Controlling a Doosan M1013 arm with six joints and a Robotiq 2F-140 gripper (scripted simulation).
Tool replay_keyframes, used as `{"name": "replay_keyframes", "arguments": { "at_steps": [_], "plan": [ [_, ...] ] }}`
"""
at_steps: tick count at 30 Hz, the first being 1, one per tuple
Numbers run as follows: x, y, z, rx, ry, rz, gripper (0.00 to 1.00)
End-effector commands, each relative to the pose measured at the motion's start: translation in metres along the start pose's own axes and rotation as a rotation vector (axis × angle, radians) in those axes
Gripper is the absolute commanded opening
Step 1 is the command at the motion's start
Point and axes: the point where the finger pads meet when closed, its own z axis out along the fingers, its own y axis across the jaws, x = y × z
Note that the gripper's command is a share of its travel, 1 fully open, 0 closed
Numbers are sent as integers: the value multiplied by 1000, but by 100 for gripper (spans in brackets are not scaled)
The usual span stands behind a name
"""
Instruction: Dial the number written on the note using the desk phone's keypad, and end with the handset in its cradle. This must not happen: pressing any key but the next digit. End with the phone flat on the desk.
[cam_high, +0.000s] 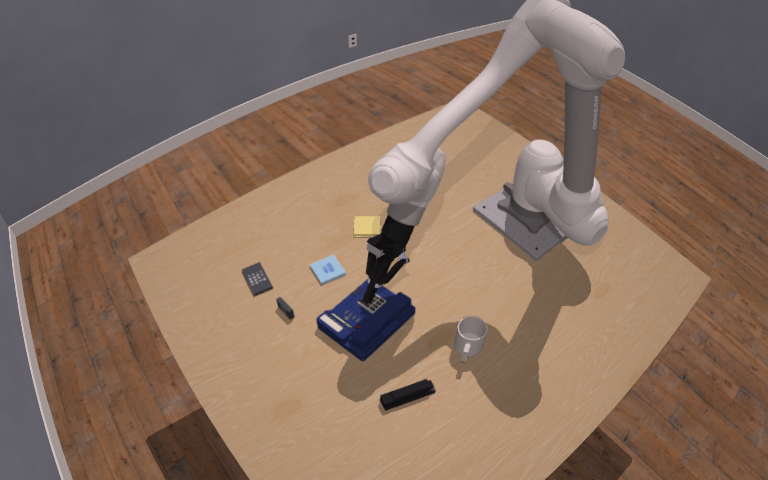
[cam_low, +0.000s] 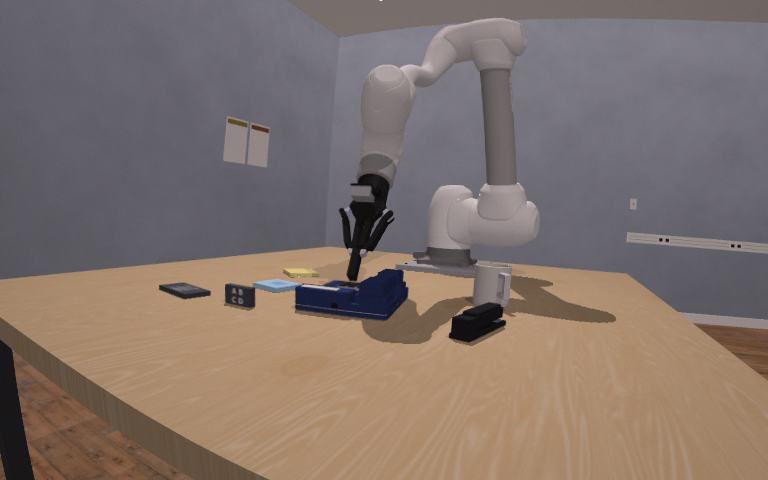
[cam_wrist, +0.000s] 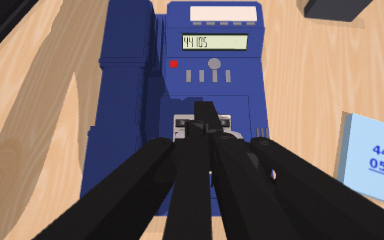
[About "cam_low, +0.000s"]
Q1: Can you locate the blue desk phone body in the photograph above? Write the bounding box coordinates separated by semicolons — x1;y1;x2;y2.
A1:
295;280;408;320

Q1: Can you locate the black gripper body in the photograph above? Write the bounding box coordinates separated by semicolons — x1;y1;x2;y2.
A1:
350;174;390;222

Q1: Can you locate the yellow sticky note pad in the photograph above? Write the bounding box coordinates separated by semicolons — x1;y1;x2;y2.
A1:
283;268;319;277

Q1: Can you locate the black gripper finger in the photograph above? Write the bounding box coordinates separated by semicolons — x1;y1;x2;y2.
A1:
339;202;365;281
350;203;394;281

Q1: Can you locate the white mug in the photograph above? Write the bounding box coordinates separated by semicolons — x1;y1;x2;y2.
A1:
473;263;512;307

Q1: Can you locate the dark blue telephone handset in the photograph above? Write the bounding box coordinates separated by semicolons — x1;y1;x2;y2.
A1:
359;269;404;297

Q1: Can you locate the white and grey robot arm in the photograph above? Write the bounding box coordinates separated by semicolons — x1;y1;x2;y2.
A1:
350;18;540;268

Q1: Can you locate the light blue note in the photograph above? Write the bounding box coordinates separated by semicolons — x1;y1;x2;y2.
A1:
253;279;301;293

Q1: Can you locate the grey calculator keypad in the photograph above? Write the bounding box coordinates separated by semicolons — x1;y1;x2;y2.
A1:
159;283;211;299

